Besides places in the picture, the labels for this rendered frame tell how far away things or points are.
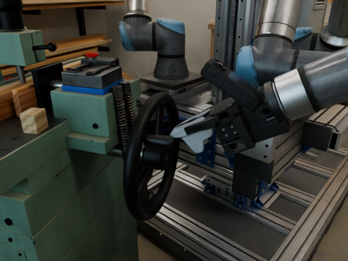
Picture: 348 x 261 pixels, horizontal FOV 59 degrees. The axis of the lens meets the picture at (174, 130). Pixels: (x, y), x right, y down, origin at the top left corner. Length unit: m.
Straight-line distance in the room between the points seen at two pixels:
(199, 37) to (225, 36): 2.82
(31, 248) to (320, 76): 0.61
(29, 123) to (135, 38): 0.72
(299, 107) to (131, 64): 4.17
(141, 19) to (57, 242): 0.87
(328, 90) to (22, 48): 0.60
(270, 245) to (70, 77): 1.04
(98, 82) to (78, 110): 0.08
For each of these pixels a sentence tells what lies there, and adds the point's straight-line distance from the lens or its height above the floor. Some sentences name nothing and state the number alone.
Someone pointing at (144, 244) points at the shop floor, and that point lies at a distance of 1.63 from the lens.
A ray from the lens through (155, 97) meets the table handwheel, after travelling 0.63.
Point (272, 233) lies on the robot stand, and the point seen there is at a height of 0.21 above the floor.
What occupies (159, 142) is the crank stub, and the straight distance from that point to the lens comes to 0.57.
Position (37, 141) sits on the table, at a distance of 0.63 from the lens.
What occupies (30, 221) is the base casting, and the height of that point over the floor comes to 0.75.
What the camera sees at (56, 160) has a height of 0.83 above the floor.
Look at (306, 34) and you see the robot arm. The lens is 1.00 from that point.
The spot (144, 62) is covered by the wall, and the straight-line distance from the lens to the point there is 4.47.
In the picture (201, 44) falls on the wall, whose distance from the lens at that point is 4.04.
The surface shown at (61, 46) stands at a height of 0.62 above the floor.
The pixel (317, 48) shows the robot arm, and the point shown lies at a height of 1.00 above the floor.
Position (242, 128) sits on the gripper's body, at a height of 0.95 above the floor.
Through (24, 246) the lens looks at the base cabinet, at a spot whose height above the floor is 0.68.
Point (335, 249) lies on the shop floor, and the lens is 1.79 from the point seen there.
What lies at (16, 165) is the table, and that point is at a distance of 0.60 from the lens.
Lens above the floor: 1.15
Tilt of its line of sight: 25 degrees down
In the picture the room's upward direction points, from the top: straight up
